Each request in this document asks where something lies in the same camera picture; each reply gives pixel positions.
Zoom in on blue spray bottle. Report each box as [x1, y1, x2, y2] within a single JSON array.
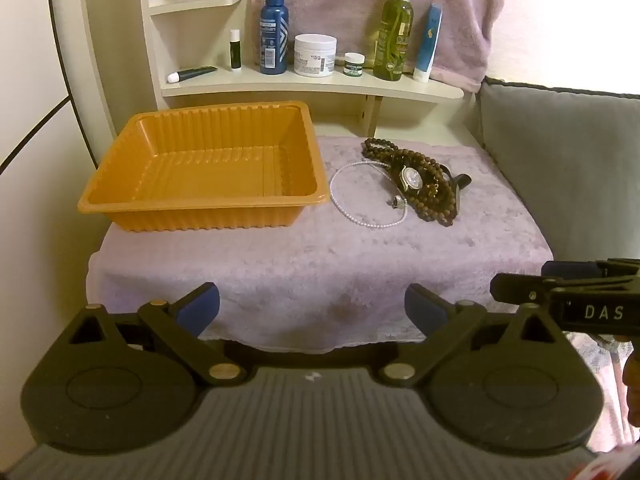
[[259, 0, 289, 75]]

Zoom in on dark green tube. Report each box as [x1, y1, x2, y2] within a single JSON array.
[[167, 66, 218, 84]]

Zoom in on orange ribbed plastic tray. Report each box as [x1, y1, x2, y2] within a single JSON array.
[[77, 101, 331, 233]]

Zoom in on lavender table towel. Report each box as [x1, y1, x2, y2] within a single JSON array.
[[86, 135, 555, 352]]

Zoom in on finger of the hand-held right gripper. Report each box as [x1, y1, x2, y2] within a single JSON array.
[[490, 272, 640, 306], [542, 258, 640, 277]]

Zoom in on black hair clip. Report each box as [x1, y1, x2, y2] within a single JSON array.
[[439, 164, 474, 211]]

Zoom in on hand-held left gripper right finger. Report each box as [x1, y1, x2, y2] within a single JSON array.
[[377, 283, 567, 386]]

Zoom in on white pearl necklace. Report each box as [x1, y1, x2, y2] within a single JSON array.
[[329, 159, 411, 229]]

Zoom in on brown bead necklace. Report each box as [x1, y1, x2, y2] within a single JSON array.
[[363, 137, 451, 182]]

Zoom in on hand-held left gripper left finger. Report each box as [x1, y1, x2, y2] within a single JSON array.
[[69, 282, 253, 386]]

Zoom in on pink checked cloth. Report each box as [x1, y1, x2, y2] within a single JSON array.
[[565, 332, 640, 456]]

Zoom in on cream wooden shelf unit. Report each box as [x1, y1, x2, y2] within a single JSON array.
[[76, 0, 481, 148]]

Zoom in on pink hanging towel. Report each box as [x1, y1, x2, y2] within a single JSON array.
[[250, 0, 508, 92]]

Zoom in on blue and white tube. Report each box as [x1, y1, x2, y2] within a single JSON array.
[[413, 3, 444, 83]]

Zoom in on green spray bottle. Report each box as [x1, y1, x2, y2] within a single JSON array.
[[373, 0, 415, 82]]

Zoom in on brown bead bracelet with tassel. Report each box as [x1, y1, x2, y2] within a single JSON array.
[[402, 172, 458, 228]]

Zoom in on white cream jar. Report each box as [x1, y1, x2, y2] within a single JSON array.
[[293, 34, 338, 78]]

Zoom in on grey cushion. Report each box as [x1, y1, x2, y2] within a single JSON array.
[[475, 76, 640, 267]]

